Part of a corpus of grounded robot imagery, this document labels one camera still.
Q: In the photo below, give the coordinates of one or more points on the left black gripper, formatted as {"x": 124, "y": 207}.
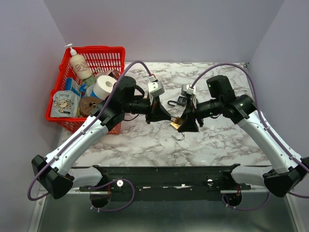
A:
{"x": 156, "y": 112}

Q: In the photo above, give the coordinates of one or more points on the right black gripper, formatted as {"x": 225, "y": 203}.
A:
{"x": 189, "y": 124}

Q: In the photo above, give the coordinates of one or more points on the large brass padlock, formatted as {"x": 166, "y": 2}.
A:
{"x": 176, "y": 123}

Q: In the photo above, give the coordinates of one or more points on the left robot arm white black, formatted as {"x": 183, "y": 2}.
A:
{"x": 54, "y": 171}

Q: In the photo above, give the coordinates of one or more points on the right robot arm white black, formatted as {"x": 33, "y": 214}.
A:
{"x": 287, "y": 167}

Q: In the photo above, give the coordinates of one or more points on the black padlock with keys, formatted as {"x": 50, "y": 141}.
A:
{"x": 181, "y": 101}

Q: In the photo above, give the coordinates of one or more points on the white toilet paper roll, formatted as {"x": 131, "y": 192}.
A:
{"x": 103, "y": 87}

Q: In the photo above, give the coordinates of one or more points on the brown round wicker item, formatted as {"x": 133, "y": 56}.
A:
{"x": 86, "y": 105}

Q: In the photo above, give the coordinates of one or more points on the red plastic basket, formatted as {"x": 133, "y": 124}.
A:
{"x": 108, "y": 58}

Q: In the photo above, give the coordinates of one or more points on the blue packet in basket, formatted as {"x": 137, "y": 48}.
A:
{"x": 72, "y": 85}

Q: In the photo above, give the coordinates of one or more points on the grey cartoon pouch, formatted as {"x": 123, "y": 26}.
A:
{"x": 65, "y": 104}

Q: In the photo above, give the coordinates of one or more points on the cream pump lotion bottle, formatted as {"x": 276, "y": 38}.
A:
{"x": 79, "y": 64}

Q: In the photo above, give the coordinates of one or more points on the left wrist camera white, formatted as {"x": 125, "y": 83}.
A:
{"x": 155, "y": 88}

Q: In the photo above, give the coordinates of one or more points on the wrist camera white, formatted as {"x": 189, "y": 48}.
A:
{"x": 188, "y": 91}
{"x": 155, "y": 88}

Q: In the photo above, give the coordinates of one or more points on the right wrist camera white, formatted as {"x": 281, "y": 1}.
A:
{"x": 188, "y": 91}

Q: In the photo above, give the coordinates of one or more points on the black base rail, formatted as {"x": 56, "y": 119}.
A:
{"x": 168, "y": 183}

